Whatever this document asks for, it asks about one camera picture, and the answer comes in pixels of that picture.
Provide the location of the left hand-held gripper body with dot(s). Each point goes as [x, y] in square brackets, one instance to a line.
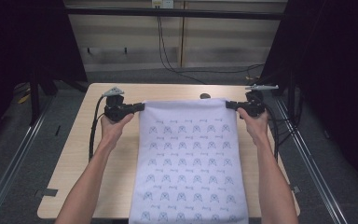
[115, 109]

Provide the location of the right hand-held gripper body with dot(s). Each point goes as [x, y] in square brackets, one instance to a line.
[254, 105]

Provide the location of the white patterned cloth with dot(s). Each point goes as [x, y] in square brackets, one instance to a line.
[186, 155]

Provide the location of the person's left hand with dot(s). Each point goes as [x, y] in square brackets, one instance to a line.
[113, 129]

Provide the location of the person's right hand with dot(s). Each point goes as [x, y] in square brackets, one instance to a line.
[256, 127]

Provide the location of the black table grommet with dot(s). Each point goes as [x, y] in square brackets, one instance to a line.
[205, 95]

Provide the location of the black metal stand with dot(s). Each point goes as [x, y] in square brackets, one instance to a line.
[291, 99]
[34, 99]

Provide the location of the small black floor strip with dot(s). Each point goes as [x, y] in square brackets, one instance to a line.
[57, 130]

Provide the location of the dark curtain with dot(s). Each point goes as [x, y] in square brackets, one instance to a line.
[18, 46]
[338, 77]

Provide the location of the yellow floor item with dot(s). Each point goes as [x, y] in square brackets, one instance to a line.
[24, 99]

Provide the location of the grey tape piece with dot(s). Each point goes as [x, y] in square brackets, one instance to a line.
[50, 192]
[296, 189]

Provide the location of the black horizontal bar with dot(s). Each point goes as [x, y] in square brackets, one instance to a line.
[167, 13]

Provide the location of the metal floor rail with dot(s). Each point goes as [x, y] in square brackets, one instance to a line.
[12, 161]
[310, 165]

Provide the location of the white wall socket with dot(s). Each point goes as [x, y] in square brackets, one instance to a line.
[162, 3]

